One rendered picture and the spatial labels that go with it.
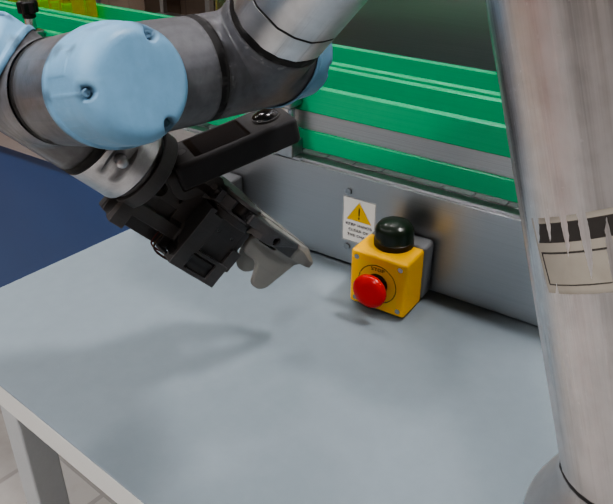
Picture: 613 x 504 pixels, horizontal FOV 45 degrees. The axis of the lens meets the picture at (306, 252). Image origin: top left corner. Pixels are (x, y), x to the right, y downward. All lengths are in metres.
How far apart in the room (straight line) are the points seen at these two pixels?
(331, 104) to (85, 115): 0.47
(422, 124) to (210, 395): 0.36
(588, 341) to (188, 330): 0.64
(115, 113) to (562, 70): 0.30
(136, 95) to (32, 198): 0.95
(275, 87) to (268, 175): 0.41
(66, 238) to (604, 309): 1.21
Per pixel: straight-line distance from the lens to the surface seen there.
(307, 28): 0.49
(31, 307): 0.91
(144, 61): 0.46
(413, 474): 0.67
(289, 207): 0.94
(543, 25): 0.20
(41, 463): 1.01
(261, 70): 0.52
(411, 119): 0.82
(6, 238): 1.53
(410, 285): 0.81
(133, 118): 0.45
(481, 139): 0.80
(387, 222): 0.81
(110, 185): 0.60
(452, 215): 0.82
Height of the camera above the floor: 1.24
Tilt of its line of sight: 31 degrees down
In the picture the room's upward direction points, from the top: straight up
